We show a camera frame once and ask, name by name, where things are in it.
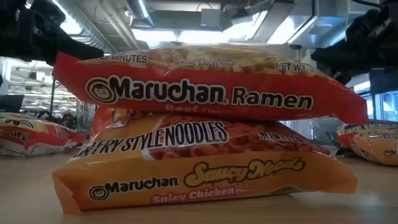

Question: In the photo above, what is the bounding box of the black vertical stand pole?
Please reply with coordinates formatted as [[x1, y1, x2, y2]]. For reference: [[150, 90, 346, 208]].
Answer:
[[49, 77, 57, 115]]

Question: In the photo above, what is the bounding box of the clear plastic bin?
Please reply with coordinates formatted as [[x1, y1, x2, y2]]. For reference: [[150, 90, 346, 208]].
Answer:
[[281, 117, 341, 156], [73, 101, 96, 135]]

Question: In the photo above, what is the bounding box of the dark computer monitor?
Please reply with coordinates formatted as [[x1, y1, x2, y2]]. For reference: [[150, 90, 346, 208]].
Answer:
[[0, 94, 25, 113]]

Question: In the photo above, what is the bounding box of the orange Maruchan saucy noodles packet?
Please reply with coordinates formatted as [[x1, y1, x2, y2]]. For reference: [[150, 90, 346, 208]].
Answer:
[[336, 119, 398, 166], [52, 107, 358, 214]]

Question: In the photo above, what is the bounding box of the red Maruchan beef ramen packet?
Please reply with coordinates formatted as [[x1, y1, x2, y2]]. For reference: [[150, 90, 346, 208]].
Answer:
[[0, 111, 86, 157], [52, 45, 369, 124]]

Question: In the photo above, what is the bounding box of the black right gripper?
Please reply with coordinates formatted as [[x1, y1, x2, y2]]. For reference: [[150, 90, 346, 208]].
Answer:
[[310, 0, 398, 86]]

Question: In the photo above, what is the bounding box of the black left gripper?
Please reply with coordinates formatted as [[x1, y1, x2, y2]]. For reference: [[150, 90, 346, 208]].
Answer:
[[0, 0, 105, 67]]

